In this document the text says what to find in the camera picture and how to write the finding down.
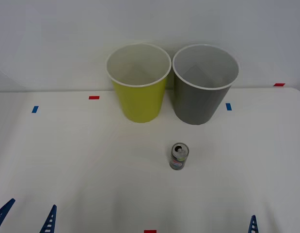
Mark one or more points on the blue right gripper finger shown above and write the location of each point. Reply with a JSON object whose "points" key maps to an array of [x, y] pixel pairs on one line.
{"points": [[253, 225]]}

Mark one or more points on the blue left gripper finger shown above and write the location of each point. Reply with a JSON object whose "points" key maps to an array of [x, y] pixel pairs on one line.
{"points": [[50, 222], [3, 210]]}

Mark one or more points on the grey drink can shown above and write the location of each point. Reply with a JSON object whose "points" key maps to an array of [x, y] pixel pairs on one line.
{"points": [[179, 159]]}

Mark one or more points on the grey plastic waste bin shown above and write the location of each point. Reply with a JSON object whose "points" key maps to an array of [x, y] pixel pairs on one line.
{"points": [[195, 106]]}

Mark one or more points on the yellow-green plastic waste bin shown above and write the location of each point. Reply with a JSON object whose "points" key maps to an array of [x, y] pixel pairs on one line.
{"points": [[140, 104]]}

